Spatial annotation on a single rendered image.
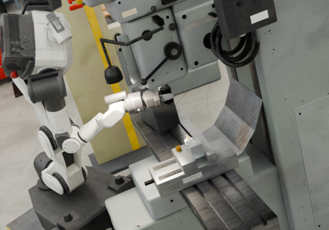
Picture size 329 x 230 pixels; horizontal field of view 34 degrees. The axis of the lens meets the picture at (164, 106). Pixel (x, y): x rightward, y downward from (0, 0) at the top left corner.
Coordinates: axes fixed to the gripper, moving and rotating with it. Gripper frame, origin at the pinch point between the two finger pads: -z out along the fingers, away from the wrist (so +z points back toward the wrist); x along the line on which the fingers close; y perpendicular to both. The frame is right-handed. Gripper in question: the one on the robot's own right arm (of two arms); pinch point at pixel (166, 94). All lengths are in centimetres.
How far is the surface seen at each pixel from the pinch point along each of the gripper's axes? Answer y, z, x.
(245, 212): 28, -19, -56
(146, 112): 19.4, 13.5, 26.2
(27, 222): 83, 105, 52
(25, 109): 124, 166, 314
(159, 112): 17.1, 6.8, 18.0
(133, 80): -12.7, 11.3, -5.1
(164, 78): -11.9, -1.3, -9.9
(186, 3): -38.9, -17.8, -6.5
